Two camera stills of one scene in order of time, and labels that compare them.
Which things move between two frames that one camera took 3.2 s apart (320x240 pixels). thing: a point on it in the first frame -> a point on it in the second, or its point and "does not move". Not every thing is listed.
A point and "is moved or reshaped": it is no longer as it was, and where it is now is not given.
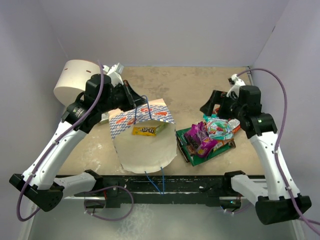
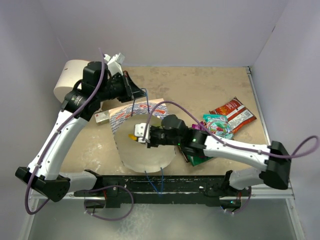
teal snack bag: (218, 128) does not move
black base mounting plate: (121, 192) does not move
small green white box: (104, 118) does not move
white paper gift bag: (145, 136) does not move
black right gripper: (215, 98) -> (151, 143)
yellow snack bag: (149, 131) is moved or reshaped
